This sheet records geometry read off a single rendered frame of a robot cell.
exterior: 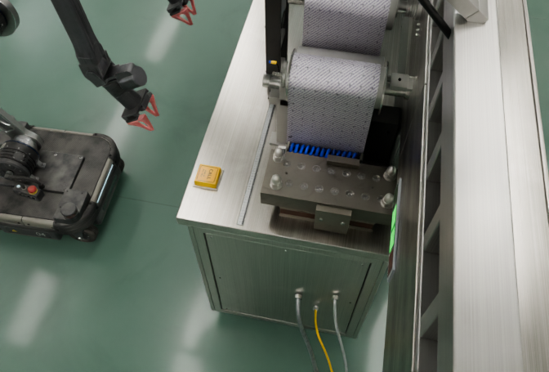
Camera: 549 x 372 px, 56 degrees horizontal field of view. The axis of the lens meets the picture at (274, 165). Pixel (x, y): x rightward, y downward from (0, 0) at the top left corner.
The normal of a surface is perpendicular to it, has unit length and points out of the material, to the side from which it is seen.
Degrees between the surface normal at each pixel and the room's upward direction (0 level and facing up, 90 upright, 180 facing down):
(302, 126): 90
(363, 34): 92
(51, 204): 0
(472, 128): 0
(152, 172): 0
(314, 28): 92
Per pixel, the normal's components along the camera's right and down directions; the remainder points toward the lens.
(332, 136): -0.20, 0.80
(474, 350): 0.00, -0.58
